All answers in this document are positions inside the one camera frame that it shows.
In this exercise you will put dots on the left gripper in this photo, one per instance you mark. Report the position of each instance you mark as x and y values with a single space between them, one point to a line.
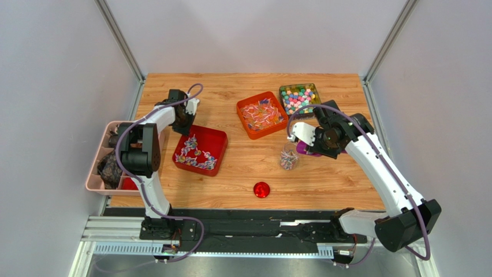
185 130

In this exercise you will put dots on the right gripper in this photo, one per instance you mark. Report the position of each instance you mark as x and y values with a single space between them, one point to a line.
315 148

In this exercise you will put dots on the purple plastic scoop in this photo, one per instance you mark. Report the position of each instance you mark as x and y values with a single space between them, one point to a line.
302 148

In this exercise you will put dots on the red tray of swirl lollipops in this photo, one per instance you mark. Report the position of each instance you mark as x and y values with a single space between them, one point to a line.
202 151

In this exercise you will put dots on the clear plastic jar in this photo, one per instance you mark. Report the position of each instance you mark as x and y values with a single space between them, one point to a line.
289 157

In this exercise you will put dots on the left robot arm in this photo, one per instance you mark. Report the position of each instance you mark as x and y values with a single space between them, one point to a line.
159 216

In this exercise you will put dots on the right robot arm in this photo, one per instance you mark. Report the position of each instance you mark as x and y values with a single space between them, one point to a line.
408 217

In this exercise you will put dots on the clear tray of colourful candies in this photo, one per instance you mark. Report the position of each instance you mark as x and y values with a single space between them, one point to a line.
295 96

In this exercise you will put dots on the orange tray of lollipops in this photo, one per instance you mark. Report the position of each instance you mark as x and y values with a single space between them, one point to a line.
261 115

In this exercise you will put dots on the red jar lid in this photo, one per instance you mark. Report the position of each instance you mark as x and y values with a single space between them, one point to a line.
261 190

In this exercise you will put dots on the pink organizer basket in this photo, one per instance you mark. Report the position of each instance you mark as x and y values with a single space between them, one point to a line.
96 176

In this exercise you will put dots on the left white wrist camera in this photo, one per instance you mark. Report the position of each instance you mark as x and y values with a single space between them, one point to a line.
192 106

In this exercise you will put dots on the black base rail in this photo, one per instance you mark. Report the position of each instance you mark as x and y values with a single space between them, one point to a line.
248 231

